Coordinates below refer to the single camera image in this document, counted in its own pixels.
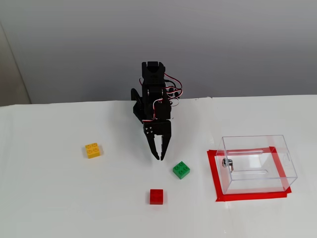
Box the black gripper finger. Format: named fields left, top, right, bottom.
left=160, top=134, right=172, bottom=162
left=143, top=123, right=160, bottom=161

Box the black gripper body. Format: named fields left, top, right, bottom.
left=153, top=99, right=173, bottom=137

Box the yellow lego brick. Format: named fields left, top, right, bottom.
left=85, top=142, right=104, bottom=159

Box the green lego brick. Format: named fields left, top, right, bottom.
left=172, top=161, right=191, bottom=179

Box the red lego brick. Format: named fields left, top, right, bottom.
left=149, top=188, right=164, bottom=205

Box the silver box lock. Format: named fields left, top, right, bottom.
left=222, top=158, right=235, bottom=174

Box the transparent plastic box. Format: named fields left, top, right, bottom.
left=214, top=134, right=298, bottom=195

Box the black table clamp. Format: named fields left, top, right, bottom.
left=130, top=88, right=144, bottom=107

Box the red tape frame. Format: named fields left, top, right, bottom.
left=207, top=146, right=292, bottom=203

